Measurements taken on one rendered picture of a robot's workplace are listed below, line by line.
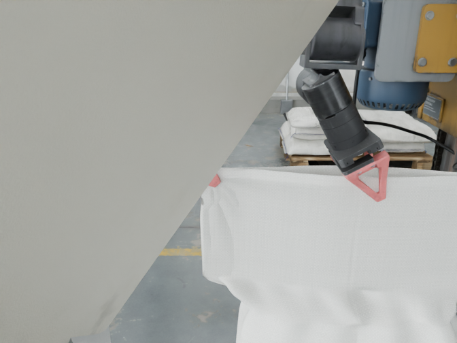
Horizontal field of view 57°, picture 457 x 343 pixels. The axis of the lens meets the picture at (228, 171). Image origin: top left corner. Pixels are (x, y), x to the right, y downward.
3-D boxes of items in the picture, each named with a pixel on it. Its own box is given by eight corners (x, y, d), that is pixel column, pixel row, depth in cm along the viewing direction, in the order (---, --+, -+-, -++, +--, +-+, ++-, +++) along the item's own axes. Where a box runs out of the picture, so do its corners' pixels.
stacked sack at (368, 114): (345, 131, 387) (347, 115, 381) (337, 120, 427) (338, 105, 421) (419, 133, 382) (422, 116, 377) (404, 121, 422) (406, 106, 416)
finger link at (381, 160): (390, 177, 67) (367, 128, 65) (408, 195, 61) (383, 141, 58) (351, 197, 69) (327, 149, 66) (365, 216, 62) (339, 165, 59)
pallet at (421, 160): (290, 173, 355) (291, 157, 350) (279, 145, 432) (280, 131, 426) (432, 173, 355) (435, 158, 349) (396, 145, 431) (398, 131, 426)
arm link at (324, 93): (302, 86, 57) (340, 64, 56) (294, 79, 64) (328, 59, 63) (324, 128, 59) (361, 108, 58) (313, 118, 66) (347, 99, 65)
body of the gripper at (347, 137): (364, 131, 68) (345, 90, 65) (386, 150, 58) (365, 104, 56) (327, 150, 69) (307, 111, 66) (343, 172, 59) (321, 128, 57)
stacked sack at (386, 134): (359, 145, 346) (361, 128, 341) (347, 131, 387) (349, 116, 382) (441, 146, 343) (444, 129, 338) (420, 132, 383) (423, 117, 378)
